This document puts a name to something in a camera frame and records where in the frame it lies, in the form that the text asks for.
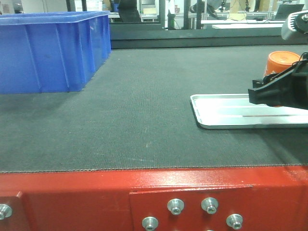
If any grey laptop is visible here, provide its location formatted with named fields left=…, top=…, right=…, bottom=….
left=273, top=4, right=304, bottom=21

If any red conveyor frame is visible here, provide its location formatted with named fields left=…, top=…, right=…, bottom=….
left=0, top=166, right=308, bottom=231

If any dark conveyor belt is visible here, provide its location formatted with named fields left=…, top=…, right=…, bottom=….
left=0, top=45, right=308, bottom=173

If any orange cylindrical capacitor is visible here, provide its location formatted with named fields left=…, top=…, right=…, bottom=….
left=264, top=51, right=300, bottom=76

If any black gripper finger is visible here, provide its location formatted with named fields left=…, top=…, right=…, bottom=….
left=252, top=65, right=301, bottom=87
left=248, top=77, right=295, bottom=106

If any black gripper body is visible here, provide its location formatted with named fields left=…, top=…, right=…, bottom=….
left=289, top=52, right=308, bottom=110

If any white metal tray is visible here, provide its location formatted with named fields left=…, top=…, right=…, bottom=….
left=190, top=94, right=308, bottom=129

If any blue plastic crate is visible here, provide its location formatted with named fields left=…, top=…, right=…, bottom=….
left=0, top=11, right=111, bottom=94

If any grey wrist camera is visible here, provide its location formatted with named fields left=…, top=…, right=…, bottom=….
left=281, top=10, right=308, bottom=40

